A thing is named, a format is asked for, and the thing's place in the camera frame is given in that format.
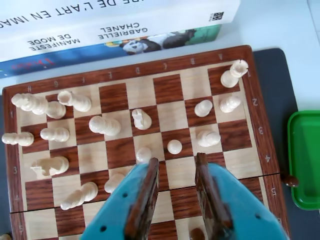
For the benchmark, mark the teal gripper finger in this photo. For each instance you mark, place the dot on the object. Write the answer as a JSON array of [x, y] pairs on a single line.
[[237, 207], [117, 212]]

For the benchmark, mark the light wooden pawn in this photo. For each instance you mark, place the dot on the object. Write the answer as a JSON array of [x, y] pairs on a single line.
[[230, 104], [203, 108], [143, 153], [5, 236], [55, 134], [17, 138], [113, 182], [174, 146]]

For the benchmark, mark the light wooden bishop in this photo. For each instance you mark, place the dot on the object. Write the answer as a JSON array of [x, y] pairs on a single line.
[[207, 138], [80, 196]]

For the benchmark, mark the dark wooden pawn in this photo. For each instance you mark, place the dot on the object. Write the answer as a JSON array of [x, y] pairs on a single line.
[[290, 181], [197, 234]]

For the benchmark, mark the light wooden knight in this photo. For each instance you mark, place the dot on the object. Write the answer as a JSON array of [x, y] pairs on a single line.
[[141, 120], [50, 166]]

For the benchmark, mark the green plastic tray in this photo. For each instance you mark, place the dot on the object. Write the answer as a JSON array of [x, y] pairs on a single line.
[[307, 155]]

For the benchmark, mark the light wooden queen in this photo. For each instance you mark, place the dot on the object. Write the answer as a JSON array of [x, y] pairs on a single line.
[[105, 125]]

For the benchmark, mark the light wooden rook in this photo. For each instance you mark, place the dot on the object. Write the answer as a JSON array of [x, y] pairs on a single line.
[[233, 73], [75, 101]]

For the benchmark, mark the wooden chessboard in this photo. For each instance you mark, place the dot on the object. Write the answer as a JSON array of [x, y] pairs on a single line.
[[167, 87]]

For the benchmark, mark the light wooden king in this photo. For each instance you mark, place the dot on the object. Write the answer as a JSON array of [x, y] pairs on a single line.
[[35, 105]]

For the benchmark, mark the blue book with panda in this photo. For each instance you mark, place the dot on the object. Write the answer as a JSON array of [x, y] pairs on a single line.
[[75, 55]]

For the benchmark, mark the stack of books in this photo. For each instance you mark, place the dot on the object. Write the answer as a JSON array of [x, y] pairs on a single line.
[[162, 23]]

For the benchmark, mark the white art history book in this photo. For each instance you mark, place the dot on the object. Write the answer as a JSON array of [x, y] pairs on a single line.
[[125, 5]]

